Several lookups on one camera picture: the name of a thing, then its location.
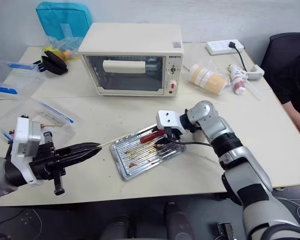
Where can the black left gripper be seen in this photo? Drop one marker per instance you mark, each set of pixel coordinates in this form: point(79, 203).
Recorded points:
point(46, 160)

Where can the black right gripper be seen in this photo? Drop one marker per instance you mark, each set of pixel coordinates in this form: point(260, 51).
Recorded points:
point(173, 133)

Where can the red sausage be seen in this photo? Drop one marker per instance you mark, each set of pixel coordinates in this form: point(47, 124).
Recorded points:
point(151, 137)

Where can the thin wooden skewer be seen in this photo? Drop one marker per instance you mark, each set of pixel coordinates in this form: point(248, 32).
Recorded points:
point(120, 138)

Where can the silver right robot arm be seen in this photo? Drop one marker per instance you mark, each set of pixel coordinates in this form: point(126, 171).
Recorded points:
point(240, 155)

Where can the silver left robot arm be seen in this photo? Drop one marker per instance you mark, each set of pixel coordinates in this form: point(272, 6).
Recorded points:
point(0, 172)

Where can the ribbed silver metal tray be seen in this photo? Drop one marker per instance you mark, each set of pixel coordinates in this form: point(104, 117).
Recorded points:
point(142, 155)

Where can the red-tipped wooden stick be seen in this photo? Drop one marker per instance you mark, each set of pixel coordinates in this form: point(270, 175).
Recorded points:
point(52, 125)

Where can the wrapped stack of paper cups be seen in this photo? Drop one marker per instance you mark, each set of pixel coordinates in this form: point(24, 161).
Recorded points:
point(207, 78)

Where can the cream countertop toaster oven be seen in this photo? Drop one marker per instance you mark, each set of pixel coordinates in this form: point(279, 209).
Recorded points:
point(130, 55)

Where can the dark rounded shape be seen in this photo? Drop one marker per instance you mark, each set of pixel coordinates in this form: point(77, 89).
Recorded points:
point(176, 220)

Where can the white tube with red print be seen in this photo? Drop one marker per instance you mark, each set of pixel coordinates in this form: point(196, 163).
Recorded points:
point(236, 78)

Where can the clear plastic box, blue clips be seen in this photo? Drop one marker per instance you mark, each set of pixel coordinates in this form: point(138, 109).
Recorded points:
point(12, 77)

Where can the translucent tapered nozzle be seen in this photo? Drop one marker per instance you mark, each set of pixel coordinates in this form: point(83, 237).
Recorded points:
point(253, 90)

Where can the clear bag of toy fruit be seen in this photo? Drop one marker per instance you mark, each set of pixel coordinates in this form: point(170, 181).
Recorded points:
point(62, 46)

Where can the white power strip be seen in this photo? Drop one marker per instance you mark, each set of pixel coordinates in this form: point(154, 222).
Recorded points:
point(221, 47)

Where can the turquoise fabric bag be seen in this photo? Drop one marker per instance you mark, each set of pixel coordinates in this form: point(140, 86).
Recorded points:
point(63, 18)

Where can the person in black clothes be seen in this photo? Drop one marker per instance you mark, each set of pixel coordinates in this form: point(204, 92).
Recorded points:
point(293, 82)

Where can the black office chair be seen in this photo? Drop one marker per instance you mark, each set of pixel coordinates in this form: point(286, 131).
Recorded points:
point(287, 40)

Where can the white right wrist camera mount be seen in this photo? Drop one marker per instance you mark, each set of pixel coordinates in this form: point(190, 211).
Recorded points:
point(168, 120)

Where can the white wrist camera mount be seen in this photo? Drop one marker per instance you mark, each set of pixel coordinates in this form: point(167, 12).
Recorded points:
point(168, 120)
point(22, 140)

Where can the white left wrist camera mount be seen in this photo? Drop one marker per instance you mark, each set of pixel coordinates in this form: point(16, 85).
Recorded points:
point(22, 140)

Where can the small black metal bracket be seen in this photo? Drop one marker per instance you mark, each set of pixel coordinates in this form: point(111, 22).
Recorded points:
point(225, 231)

